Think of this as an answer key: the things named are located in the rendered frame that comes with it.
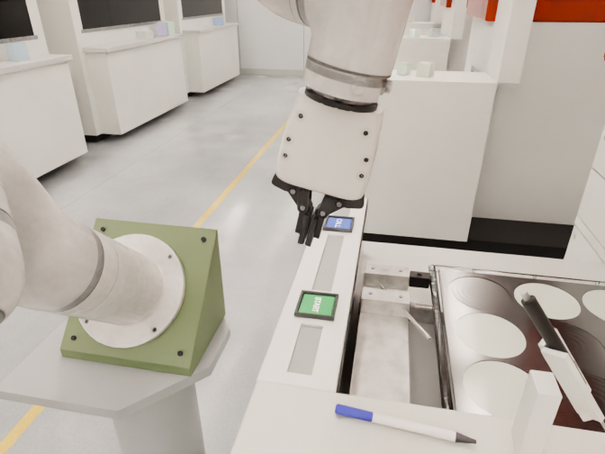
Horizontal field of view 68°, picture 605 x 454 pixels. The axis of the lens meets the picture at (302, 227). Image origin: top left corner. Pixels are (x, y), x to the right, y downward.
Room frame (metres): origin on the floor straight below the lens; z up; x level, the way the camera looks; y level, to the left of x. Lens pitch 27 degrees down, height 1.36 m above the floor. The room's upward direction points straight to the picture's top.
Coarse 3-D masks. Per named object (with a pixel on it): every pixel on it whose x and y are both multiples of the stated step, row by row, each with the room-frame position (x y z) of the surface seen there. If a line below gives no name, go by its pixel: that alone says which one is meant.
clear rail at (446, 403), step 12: (432, 276) 0.69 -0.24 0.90; (432, 288) 0.65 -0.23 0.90; (432, 300) 0.62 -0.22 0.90; (432, 312) 0.59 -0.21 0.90; (444, 336) 0.53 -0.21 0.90; (444, 348) 0.50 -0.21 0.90; (444, 360) 0.47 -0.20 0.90; (444, 372) 0.45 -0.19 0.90; (444, 384) 0.43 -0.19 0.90; (444, 396) 0.41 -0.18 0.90; (444, 408) 0.39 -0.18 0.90
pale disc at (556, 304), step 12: (516, 288) 0.65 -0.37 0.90; (528, 288) 0.65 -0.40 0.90; (540, 288) 0.65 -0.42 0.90; (552, 288) 0.65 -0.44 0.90; (540, 300) 0.62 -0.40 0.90; (552, 300) 0.62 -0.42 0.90; (564, 300) 0.62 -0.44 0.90; (576, 300) 0.62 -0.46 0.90; (552, 312) 0.59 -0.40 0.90; (564, 312) 0.59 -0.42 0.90; (576, 312) 0.59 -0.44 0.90
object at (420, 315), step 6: (360, 300) 0.68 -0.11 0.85; (414, 312) 0.66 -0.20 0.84; (420, 312) 0.66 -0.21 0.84; (426, 312) 0.66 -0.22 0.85; (408, 318) 0.66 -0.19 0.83; (414, 318) 0.66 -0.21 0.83; (420, 318) 0.66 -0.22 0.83; (426, 318) 0.66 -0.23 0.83; (432, 318) 0.65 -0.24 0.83; (444, 324) 0.65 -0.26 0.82
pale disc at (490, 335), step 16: (464, 320) 0.57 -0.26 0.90; (480, 320) 0.57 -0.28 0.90; (496, 320) 0.57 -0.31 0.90; (464, 336) 0.53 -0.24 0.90; (480, 336) 0.53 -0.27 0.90; (496, 336) 0.53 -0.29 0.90; (512, 336) 0.53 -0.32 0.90; (480, 352) 0.49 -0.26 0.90; (496, 352) 0.49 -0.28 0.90; (512, 352) 0.49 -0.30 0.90
